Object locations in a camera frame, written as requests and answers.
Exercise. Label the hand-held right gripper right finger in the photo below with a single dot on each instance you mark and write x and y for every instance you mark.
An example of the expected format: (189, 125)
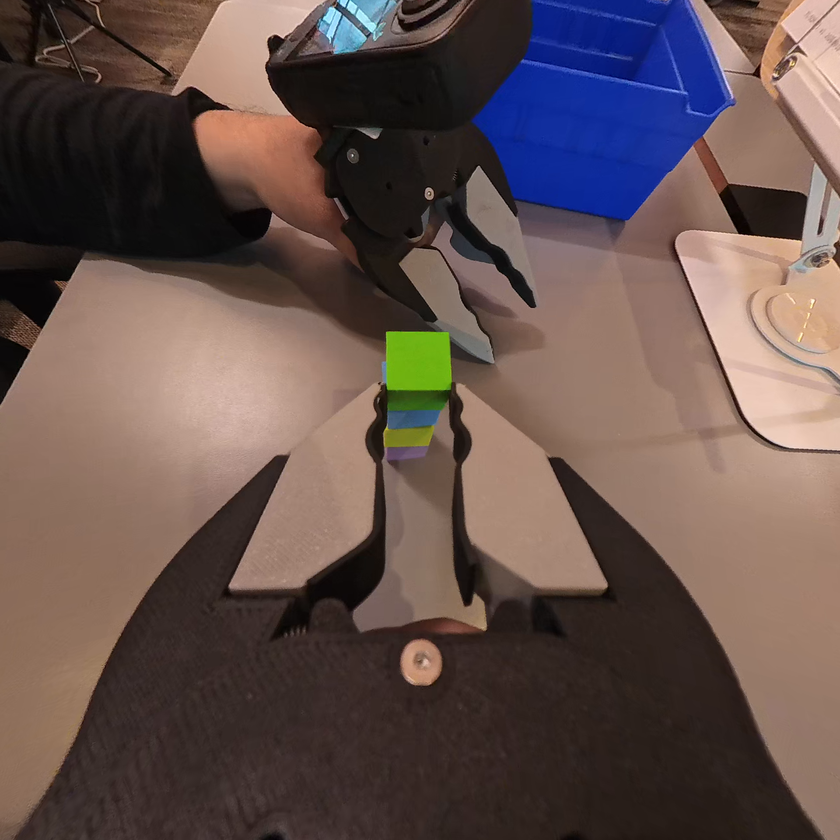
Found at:
(525, 518)

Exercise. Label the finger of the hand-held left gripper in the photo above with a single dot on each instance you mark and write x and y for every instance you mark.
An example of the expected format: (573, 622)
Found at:
(499, 216)
(439, 282)

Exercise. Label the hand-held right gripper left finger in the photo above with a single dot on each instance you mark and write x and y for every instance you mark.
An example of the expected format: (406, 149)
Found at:
(308, 518)

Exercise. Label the green foam cube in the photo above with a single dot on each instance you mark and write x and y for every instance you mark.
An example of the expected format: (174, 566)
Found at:
(417, 361)

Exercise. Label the blue plastic bin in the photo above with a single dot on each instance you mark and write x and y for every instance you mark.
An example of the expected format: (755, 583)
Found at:
(590, 144)

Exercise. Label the purple foam cube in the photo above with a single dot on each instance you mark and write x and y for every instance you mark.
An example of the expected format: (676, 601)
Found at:
(405, 453)

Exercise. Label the yellow foam cube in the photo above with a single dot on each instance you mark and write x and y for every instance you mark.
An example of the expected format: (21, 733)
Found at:
(407, 436)

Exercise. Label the blue foam cube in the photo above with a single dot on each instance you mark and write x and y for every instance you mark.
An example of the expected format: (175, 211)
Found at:
(410, 418)

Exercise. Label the person's left forearm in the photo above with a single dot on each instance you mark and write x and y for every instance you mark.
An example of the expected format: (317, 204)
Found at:
(98, 157)

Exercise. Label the person's left hand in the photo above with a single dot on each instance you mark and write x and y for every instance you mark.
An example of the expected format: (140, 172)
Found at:
(262, 164)

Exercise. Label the white document stand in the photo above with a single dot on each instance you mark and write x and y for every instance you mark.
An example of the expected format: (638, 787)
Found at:
(778, 33)
(722, 328)

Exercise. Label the person's dark clothing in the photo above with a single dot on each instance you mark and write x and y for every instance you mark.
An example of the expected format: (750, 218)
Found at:
(16, 374)

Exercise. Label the black tripod stand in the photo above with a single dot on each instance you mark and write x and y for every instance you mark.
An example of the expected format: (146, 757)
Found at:
(65, 26)

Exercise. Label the white instruction sheet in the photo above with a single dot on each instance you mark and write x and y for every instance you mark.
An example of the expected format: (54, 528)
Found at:
(814, 19)

